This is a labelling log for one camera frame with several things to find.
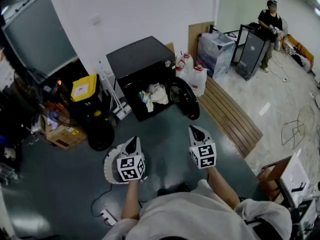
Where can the cream white clothes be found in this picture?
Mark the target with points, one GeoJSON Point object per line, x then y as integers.
{"type": "Point", "coordinates": [158, 94]}

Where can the person's left black shoe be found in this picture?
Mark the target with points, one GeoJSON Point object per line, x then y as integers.
{"type": "Point", "coordinates": [163, 192]}

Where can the person's right black shoe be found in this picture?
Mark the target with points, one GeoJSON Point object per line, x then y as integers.
{"type": "Point", "coordinates": [182, 187]}

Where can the white board panel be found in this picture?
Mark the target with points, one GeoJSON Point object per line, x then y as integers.
{"type": "Point", "coordinates": [293, 176]}

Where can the white laundry basket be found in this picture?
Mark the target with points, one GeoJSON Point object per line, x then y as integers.
{"type": "Point", "coordinates": [110, 166]}

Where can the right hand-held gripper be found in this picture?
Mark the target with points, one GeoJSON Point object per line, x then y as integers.
{"type": "Point", "coordinates": [203, 156]}

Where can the black floor fan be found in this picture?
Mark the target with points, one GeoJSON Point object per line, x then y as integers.
{"type": "Point", "coordinates": [100, 139]}

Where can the grey framed board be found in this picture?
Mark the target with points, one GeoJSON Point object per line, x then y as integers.
{"type": "Point", "coordinates": [37, 31]}

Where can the orange striped mattress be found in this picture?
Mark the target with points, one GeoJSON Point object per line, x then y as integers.
{"type": "Point", "coordinates": [298, 50]}

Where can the brown cardboard box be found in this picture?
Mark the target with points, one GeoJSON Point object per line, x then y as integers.
{"type": "Point", "coordinates": [65, 136]}

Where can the brown wooden table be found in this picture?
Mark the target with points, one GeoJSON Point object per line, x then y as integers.
{"type": "Point", "coordinates": [273, 174]}

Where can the white folded metal rack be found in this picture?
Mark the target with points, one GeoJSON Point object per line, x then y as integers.
{"type": "Point", "coordinates": [117, 104]}

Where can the black washing machine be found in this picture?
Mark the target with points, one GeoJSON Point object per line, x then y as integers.
{"type": "Point", "coordinates": [140, 56]}

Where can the person's right forearm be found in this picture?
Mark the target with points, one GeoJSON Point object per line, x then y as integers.
{"type": "Point", "coordinates": [222, 189]}

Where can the person's black shoe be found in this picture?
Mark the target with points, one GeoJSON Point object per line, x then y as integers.
{"type": "Point", "coordinates": [182, 187]}
{"type": "Point", "coordinates": [163, 192]}

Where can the black bin yellow lid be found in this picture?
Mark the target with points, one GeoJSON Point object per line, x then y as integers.
{"type": "Point", "coordinates": [83, 89]}

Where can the person's white shirt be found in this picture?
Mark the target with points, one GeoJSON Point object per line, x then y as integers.
{"type": "Point", "coordinates": [187, 216]}

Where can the white pedestal fan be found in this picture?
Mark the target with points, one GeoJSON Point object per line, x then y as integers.
{"type": "Point", "coordinates": [284, 26]}

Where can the black cabinet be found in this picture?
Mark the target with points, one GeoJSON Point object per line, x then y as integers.
{"type": "Point", "coordinates": [251, 56]}

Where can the tall cardboard sheet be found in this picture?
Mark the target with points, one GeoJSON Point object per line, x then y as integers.
{"type": "Point", "coordinates": [196, 39]}

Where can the plastic-wrapped grey appliance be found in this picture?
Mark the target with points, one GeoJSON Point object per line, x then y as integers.
{"type": "Point", "coordinates": [212, 56]}

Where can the person's left forearm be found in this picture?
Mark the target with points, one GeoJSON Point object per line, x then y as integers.
{"type": "Point", "coordinates": [131, 201]}

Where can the white power strip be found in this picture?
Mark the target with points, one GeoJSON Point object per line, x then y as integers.
{"type": "Point", "coordinates": [108, 217]}

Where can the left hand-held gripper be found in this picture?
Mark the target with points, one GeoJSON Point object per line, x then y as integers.
{"type": "Point", "coordinates": [130, 169]}

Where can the pastel striped clothes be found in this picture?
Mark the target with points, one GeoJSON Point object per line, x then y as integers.
{"type": "Point", "coordinates": [146, 99]}

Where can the black metal frame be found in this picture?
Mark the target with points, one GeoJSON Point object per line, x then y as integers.
{"type": "Point", "coordinates": [239, 41]}

